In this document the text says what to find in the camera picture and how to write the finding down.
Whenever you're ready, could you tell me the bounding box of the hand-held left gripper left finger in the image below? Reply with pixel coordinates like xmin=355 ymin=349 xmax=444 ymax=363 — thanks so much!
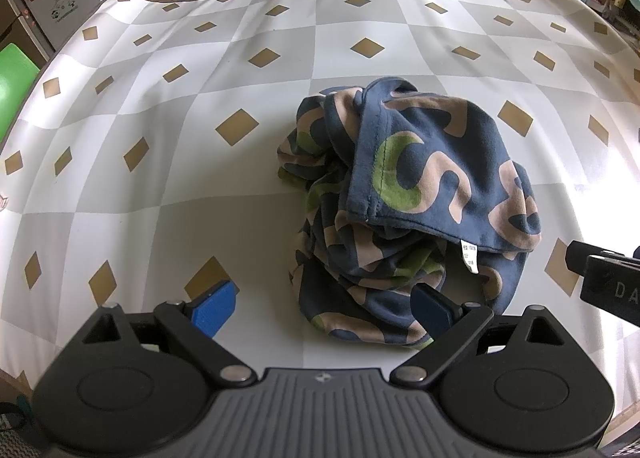
xmin=80 ymin=280 xmax=257 ymax=387

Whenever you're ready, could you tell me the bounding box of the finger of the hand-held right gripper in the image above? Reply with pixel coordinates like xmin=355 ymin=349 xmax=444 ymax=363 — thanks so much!
xmin=565 ymin=239 xmax=637 ymax=281

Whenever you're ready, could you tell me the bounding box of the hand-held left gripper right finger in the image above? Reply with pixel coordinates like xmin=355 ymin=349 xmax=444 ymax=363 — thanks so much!
xmin=390 ymin=283 xmax=568 ymax=387

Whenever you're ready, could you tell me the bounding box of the blue letter-print shirt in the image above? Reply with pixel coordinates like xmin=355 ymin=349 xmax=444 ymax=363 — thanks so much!
xmin=276 ymin=77 xmax=543 ymax=350

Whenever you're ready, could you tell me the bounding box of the checkered diamond-print tablecloth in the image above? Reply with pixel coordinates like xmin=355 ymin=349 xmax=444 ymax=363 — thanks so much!
xmin=0 ymin=0 xmax=640 ymax=439

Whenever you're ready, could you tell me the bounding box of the green plastic chair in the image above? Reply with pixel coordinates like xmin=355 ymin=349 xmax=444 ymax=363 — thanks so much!
xmin=0 ymin=43 xmax=42 ymax=139

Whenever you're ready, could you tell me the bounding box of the brown cabinet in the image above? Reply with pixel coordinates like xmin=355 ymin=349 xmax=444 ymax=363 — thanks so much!
xmin=0 ymin=0 xmax=54 ymax=70

